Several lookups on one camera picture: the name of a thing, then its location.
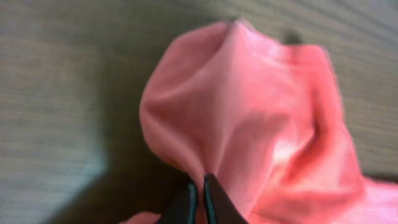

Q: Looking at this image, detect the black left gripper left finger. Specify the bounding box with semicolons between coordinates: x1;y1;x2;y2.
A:
157;182;198;224

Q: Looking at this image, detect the red printed t-shirt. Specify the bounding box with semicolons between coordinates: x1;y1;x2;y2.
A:
139;21;397;223

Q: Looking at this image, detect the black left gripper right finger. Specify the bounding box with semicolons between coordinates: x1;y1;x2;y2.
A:
203;174;248;224

